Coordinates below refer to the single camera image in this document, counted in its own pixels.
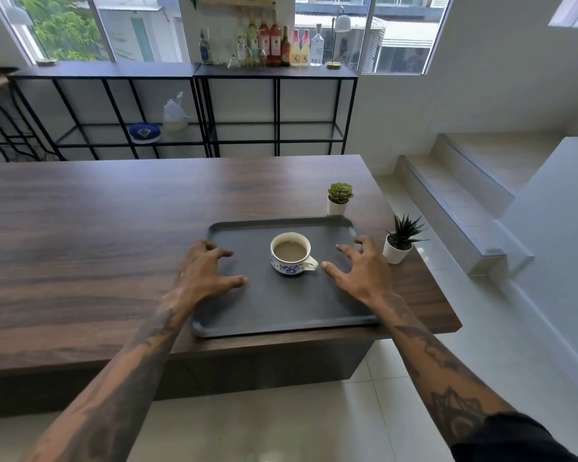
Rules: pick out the person's right hand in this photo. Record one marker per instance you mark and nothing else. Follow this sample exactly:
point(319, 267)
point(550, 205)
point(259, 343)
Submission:
point(366, 276)

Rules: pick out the person's left hand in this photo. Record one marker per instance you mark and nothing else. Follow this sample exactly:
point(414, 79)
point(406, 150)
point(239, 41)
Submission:
point(202, 279)

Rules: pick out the white blue-patterned coffee cup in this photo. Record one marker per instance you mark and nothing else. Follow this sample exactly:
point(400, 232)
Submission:
point(291, 252)

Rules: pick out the dark grey tray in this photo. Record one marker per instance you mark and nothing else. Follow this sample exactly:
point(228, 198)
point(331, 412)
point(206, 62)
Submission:
point(279, 303)

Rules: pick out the person's right forearm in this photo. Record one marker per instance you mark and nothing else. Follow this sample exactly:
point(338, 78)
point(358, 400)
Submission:
point(438, 370)

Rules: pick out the person's left forearm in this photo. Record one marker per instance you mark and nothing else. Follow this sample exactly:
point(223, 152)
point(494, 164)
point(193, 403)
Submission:
point(120, 380)

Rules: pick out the spiky succulent in white pot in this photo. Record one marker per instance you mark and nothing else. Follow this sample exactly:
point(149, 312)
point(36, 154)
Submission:
point(399, 245)

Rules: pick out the rosette succulent in white pot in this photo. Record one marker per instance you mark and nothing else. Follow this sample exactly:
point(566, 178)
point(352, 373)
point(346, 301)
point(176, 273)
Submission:
point(339, 197)

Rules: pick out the brown wooden table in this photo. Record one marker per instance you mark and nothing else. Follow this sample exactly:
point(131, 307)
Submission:
point(101, 226)

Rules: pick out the blue cap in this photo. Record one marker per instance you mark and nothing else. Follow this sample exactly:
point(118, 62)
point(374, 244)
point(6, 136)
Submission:
point(144, 133)

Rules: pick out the tiled stair steps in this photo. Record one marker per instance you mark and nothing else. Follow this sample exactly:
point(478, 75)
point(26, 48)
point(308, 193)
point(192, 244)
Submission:
point(486, 163)

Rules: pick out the clear plastic bag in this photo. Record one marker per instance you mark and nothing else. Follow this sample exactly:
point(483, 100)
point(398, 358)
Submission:
point(175, 115)

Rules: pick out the black metal shelf unit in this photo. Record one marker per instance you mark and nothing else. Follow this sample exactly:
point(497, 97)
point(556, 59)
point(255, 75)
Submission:
point(269, 72)
point(101, 71)

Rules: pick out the black sleeve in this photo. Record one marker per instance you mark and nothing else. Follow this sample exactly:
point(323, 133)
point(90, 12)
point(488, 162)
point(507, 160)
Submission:
point(510, 442)

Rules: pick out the large glass window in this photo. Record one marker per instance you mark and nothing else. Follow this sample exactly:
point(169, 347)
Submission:
point(404, 38)
point(62, 28)

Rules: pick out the black ornate iron stand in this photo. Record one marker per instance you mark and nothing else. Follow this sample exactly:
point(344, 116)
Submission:
point(9, 129)

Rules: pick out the row of glass bottles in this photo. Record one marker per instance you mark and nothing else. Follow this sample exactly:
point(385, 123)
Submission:
point(274, 43)

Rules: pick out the white desk lamp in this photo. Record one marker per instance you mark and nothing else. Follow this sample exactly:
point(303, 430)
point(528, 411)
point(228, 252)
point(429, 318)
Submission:
point(15, 15)
point(343, 23)

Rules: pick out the small high window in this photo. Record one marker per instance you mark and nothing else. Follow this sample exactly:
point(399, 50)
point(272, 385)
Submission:
point(575, 9)

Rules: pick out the wooden wall shelf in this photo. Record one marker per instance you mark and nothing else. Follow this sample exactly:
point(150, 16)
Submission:
point(236, 1)

